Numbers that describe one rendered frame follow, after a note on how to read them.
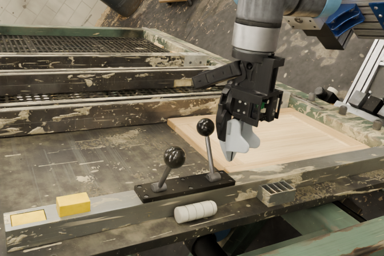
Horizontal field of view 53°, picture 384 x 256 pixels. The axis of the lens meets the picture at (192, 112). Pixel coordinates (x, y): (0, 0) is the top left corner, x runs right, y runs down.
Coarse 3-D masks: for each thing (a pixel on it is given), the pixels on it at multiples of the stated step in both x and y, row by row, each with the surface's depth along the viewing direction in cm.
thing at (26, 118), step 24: (144, 96) 115; (168, 96) 118; (192, 96) 122; (216, 96) 123; (288, 96) 136; (0, 120) 93; (24, 120) 96; (48, 120) 99; (72, 120) 102; (96, 120) 105; (120, 120) 108; (144, 120) 112
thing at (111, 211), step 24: (264, 168) 86; (288, 168) 87; (312, 168) 88; (336, 168) 91; (360, 168) 96; (216, 192) 75; (240, 192) 79; (48, 216) 62; (72, 216) 63; (96, 216) 64; (120, 216) 66; (144, 216) 69; (168, 216) 72; (24, 240) 59; (48, 240) 61
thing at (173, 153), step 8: (168, 152) 63; (176, 152) 63; (184, 152) 64; (168, 160) 63; (176, 160) 62; (184, 160) 63; (168, 168) 66; (176, 168) 64; (152, 184) 71; (160, 184) 70
